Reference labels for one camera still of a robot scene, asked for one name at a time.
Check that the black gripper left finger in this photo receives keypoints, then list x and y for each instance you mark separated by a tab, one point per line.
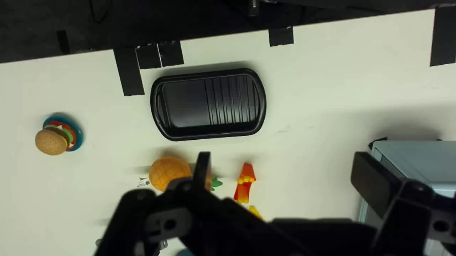
202	167

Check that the light blue toaster oven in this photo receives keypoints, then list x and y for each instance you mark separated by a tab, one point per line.
418	163

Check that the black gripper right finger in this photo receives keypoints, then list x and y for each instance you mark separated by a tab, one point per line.
373	182

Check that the black plastic tray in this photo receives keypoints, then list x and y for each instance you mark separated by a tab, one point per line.
209	103

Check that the large black tape piece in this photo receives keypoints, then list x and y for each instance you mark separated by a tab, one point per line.
444	35

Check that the short black tape piece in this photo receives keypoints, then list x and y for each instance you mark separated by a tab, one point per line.
282	35
149	55
172	52

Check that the yellow plush potato fry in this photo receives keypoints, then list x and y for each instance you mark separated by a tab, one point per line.
256	211

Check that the plush burger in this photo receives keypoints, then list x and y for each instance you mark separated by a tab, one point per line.
52	139

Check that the orange plush pineapple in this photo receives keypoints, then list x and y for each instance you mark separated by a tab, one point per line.
169	172

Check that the long black tape strip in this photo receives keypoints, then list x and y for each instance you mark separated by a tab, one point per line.
129	71

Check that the red plush fries pack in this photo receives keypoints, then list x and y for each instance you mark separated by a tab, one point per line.
246	182

